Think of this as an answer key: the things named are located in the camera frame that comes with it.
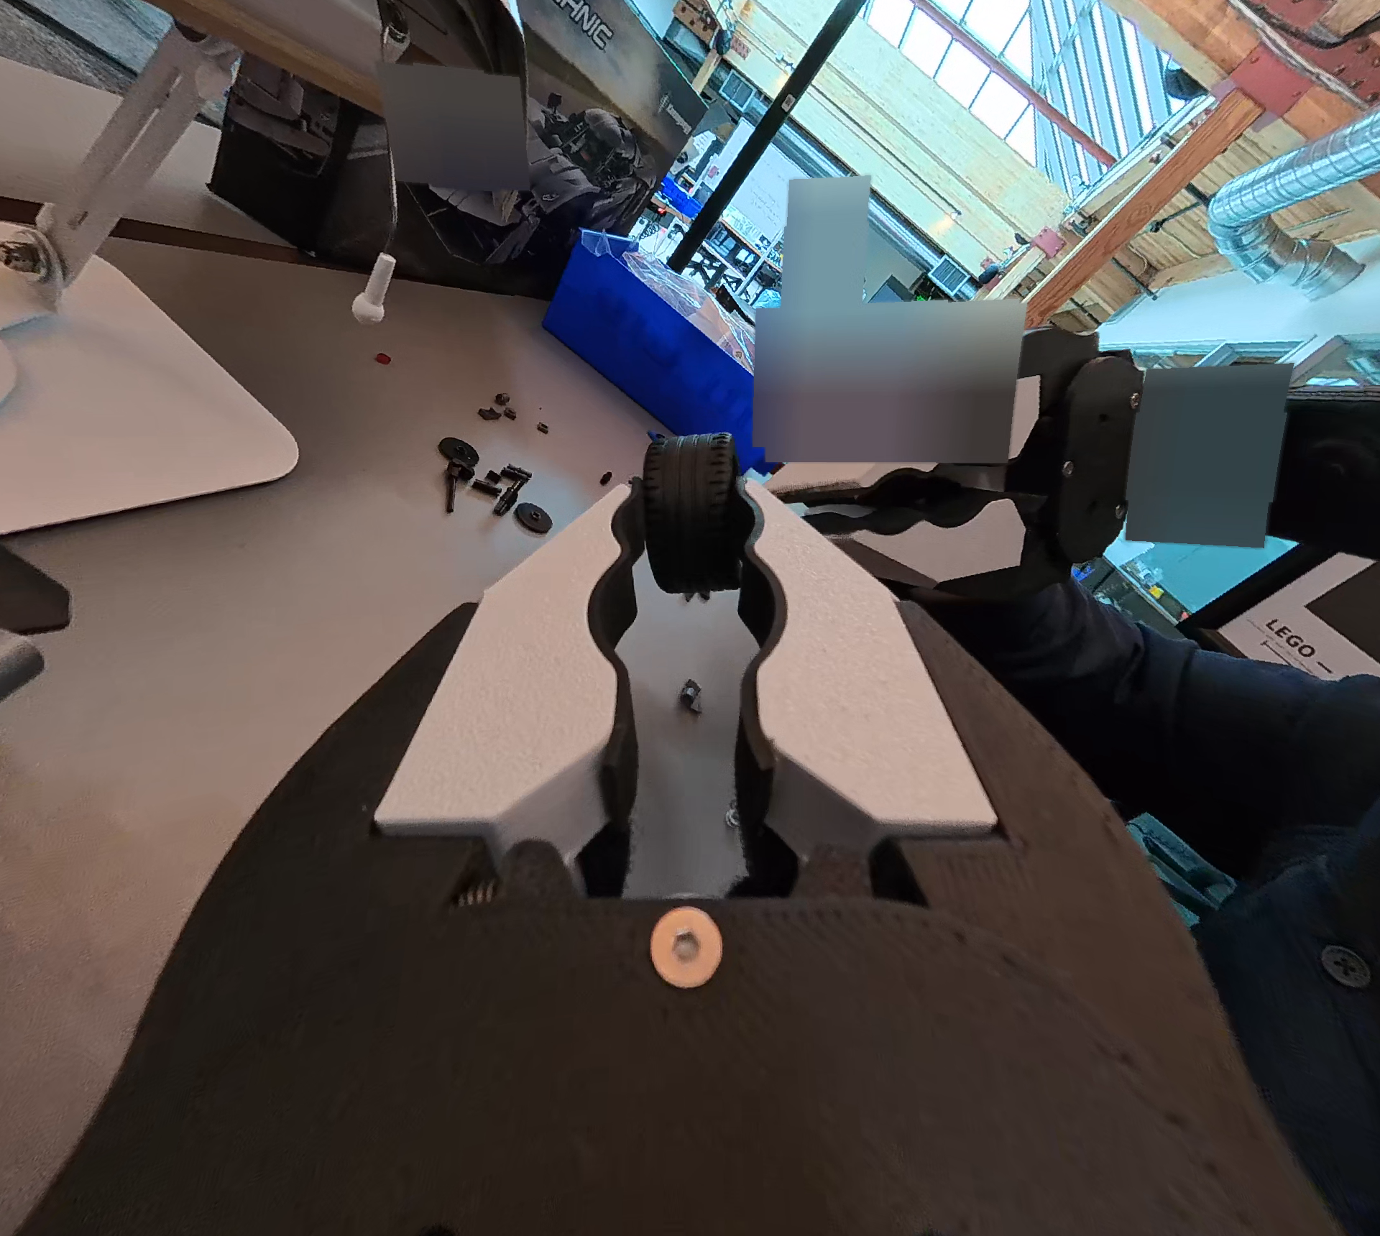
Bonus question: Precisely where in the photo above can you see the white book stand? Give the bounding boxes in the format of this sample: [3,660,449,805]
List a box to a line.
[0,0,508,538]

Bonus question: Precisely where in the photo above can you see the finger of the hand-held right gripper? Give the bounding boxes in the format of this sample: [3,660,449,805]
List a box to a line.
[790,494,1044,592]
[795,374,1047,511]

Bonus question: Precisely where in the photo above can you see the black pole with ribbed disc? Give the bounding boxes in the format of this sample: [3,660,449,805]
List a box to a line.
[668,0,966,272]

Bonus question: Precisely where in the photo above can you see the silver spiral duct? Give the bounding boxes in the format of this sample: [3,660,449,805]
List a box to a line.
[1207,109,1380,301]

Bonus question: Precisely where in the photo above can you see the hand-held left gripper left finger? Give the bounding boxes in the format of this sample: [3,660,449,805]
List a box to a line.
[372,478,647,865]

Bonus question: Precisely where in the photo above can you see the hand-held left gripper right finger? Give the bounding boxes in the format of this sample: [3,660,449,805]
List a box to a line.
[735,477,999,854]

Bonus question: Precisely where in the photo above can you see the blue plastic bin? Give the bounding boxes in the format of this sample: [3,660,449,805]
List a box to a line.
[541,228,779,473]

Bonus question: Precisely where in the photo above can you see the dark lego set box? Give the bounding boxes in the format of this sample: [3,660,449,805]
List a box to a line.
[209,0,712,293]

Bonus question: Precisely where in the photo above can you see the clear plastic bags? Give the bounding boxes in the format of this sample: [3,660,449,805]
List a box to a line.
[619,248,755,353]

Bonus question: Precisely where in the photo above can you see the pile of small lego pieces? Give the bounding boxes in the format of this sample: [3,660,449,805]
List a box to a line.
[435,389,556,537]

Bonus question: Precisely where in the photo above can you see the black lego wheel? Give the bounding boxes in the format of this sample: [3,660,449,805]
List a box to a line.
[643,432,752,595]

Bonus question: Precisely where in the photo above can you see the person's right forearm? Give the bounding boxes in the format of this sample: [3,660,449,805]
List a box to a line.
[915,556,1380,827]

